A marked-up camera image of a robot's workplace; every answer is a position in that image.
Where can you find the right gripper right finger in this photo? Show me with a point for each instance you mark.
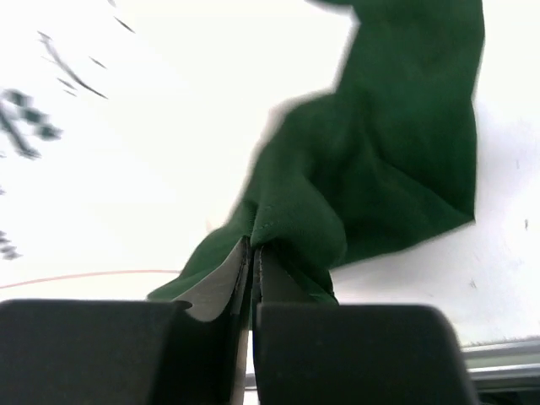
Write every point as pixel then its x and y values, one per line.
pixel 312 353

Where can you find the white and green raglan t-shirt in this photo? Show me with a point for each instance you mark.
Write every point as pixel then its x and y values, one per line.
pixel 144 135

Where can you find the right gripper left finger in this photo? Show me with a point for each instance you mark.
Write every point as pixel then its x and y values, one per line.
pixel 191 350

